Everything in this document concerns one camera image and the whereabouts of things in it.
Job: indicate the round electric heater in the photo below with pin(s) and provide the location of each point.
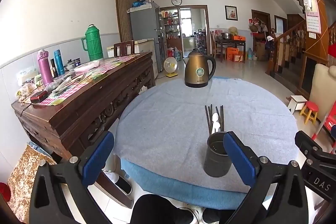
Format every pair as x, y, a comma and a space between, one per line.
170, 66

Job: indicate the grey-blue table cloth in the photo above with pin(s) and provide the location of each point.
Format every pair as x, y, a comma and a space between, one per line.
170, 121

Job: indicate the white ceramic spoon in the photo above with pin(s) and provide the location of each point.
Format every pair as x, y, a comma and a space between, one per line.
215, 124

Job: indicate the blue water bottle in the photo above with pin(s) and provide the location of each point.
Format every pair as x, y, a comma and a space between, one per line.
59, 62

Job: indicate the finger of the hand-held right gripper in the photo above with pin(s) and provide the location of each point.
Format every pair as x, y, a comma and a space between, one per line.
307, 144

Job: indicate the clear bag of snacks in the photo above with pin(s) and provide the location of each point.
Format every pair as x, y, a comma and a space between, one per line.
26, 90

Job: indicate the gold floral cushion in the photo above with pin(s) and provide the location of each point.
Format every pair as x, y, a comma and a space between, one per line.
26, 174

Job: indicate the grey refrigerator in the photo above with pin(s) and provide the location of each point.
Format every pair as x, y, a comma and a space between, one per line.
147, 35

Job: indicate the wooden staircase railing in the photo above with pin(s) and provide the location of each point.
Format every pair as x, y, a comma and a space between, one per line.
288, 50

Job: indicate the wooden chair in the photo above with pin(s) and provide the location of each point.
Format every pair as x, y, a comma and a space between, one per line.
124, 48

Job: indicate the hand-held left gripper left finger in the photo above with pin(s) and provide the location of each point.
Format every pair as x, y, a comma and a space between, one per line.
97, 158

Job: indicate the red and yellow stool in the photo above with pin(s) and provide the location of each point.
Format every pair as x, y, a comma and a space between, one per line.
310, 109

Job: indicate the dark wooden side table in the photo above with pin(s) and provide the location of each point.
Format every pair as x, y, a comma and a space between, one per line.
231, 43

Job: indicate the white plastic bag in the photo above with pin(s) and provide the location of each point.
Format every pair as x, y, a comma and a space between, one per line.
86, 67

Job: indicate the dark metal utensil holder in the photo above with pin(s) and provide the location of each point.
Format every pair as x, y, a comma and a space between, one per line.
215, 158

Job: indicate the bundle of dark chopsticks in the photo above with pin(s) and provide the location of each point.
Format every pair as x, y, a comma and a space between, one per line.
208, 119

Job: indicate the carved wooden sideboard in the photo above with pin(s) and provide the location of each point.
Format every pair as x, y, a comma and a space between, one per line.
86, 113

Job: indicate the small white stool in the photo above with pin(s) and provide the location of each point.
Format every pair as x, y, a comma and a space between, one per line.
297, 103

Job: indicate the wooden door with curtain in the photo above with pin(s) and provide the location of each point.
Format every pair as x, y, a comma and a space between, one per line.
126, 8

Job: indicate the kitchen shelf rack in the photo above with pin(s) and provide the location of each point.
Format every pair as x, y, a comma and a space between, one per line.
170, 27

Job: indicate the framed wall picture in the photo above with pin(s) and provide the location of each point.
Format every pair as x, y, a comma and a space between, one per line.
231, 13

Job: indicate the metal bowl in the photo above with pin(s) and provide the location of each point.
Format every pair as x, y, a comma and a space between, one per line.
226, 35

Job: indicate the bronze electric kettle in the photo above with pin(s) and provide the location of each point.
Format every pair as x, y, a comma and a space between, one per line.
197, 71

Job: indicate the blue table cover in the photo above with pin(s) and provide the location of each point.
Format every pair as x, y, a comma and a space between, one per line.
162, 182

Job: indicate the small lidded metal pot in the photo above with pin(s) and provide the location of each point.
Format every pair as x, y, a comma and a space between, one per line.
69, 65

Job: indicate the cream chair back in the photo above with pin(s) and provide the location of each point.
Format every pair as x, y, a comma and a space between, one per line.
321, 82

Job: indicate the black and red device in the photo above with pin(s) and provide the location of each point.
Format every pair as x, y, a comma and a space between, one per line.
39, 96

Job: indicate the pink water bottle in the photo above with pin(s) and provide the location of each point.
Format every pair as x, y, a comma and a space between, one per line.
45, 69

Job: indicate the green thermos flask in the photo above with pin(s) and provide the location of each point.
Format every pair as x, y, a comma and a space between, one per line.
94, 43

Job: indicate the round wall clock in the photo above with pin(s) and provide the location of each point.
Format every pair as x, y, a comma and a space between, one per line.
176, 1

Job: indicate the white chest freezer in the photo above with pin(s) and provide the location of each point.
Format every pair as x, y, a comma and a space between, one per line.
143, 45

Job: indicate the large water jug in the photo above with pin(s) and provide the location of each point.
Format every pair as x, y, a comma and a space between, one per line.
178, 54

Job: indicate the white and black appliance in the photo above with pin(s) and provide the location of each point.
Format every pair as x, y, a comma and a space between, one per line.
118, 182

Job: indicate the small dark bottle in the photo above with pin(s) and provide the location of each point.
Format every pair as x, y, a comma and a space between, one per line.
54, 69

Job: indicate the wall calendar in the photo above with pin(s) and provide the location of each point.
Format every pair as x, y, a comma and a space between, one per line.
312, 14

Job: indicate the orange cardboard box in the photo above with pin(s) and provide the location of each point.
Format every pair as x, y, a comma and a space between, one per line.
235, 54

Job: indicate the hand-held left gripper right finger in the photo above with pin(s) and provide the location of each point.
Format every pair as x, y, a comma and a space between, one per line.
239, 161

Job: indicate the red plastic chair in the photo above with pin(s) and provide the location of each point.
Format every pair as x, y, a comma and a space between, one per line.
330, 121

